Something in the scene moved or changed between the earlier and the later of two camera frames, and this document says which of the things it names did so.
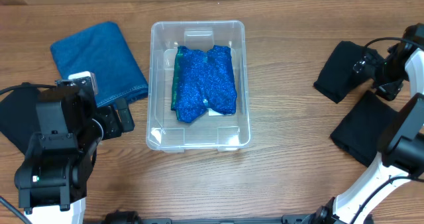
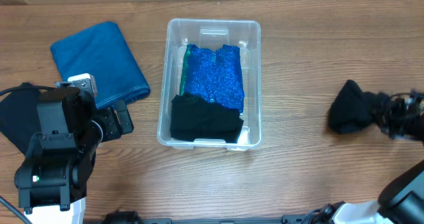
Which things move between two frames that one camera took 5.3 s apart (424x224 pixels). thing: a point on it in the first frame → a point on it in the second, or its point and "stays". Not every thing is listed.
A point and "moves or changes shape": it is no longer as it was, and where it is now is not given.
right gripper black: (389, 89) → (394, 101)
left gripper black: (114, 128) stays
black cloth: (361, 133) → (353, 110)
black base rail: (124, 217) stays
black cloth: (18, 116) stays
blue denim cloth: (101, 50) stays
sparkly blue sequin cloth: (203, 79) moves or changes shape
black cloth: (336, 76) → (193, 118)
